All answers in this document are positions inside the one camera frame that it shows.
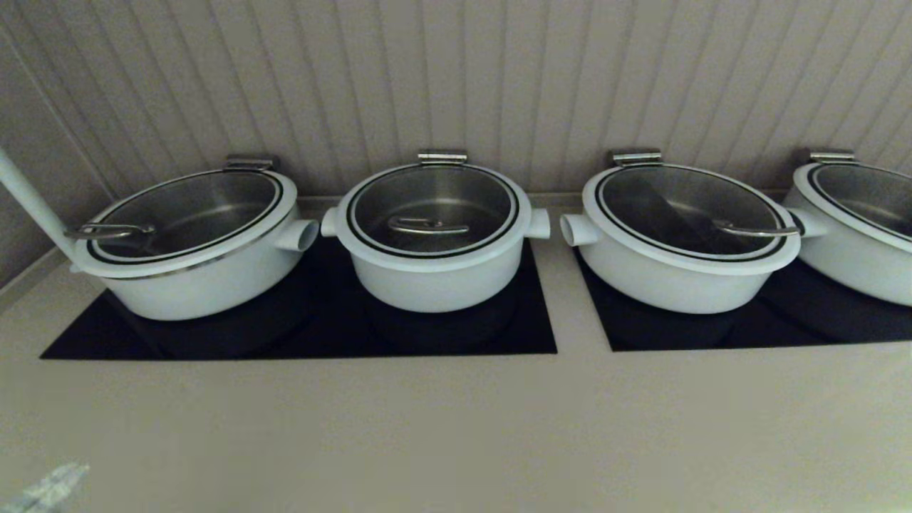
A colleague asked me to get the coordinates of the glass pot lid white rim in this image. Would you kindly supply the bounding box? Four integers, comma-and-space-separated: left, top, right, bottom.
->
335, 162, 532, 274
581, 162, 802, 276
64, 168, 299, 280

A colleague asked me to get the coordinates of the white cooking pot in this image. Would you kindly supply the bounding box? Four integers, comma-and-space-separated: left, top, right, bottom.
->
559, 212, 802, 315
321, 207, 551, 314
69, 218, 319, 321
784, 207, 912, 307

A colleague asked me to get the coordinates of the far right white pot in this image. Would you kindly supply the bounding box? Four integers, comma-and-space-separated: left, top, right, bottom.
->
792, 161, 912, 254

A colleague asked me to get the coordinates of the white slanted pole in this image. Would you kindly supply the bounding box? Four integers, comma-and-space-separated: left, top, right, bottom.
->
0, 148, 78, 261

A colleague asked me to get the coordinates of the black glass cooktop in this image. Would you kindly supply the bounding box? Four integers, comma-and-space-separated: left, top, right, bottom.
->
39, 239, 558, 361
574, 249, 912, 353

